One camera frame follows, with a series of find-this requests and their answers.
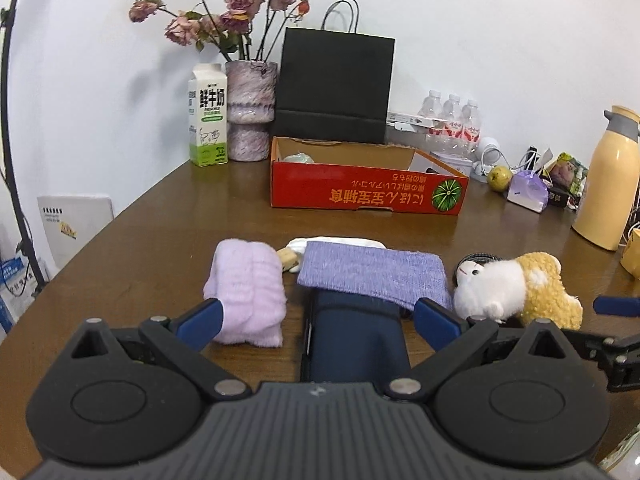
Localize white cables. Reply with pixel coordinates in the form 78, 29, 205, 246
502, 146, 551, 176

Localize dark blue case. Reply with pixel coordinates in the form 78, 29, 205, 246
300, 287, 412, 384

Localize clear water bottle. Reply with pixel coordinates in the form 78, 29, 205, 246
417, 90, 445, 134
440, 93, 464, 139
460, 99, 483, 144

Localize small yellowish block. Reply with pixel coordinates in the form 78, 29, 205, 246
276, 247, 301, 274

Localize black hair band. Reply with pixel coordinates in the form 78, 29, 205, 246
454, 252, 502, 286

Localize black paper bag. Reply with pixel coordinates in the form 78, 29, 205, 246
272, 0, 396, 146

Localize plush sheep toy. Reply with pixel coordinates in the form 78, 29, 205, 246
452, 252, 584, 331

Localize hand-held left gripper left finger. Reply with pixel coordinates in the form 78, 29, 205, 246
70, 298, 252, 403

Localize white tin box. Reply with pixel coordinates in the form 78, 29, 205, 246
410, 150, 474, 177

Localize colourful snack bag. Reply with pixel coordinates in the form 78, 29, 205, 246
545, 152, 590, 197

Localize white printed box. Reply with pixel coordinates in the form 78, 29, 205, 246
37, 194, 114, 269

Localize flat white box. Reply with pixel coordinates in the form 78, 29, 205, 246
386, 111, 446, 134

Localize purple knitted cloth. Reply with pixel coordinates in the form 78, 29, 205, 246
297, 241, 454, 314

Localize black studio light stand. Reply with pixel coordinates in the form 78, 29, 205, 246
0, 0, 51, 283

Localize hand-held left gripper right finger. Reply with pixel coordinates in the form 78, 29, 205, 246
382, 298, 583, 403

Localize purple tissue pack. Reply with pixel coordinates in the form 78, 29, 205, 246
507, 169, 550, 214

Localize dried rose bouquet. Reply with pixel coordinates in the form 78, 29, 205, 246
129, 0, 312, 64

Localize white green milk carton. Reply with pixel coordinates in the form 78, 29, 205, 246
187, 63, 230, 168

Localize white cloth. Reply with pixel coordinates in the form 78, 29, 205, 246
286, 236, 387, 257

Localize yellow thermos jug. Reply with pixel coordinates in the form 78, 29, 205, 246
571, 105, 640, 252

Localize small white fan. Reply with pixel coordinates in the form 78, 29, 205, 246
472, 136, 504, 182

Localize blue white packets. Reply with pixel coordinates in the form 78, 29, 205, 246
0, 254, 47, 333

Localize mottled purple vase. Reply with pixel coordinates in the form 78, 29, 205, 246
225, 60, 279, 162

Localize red cardboard box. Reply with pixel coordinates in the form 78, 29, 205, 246
270, 136, 471, 216

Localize light purple fluffy cloth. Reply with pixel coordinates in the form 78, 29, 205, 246
202, 239, 287, 349

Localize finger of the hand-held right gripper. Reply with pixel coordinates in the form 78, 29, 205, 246
565, 330, 640, 393
593, 296, 640, 317

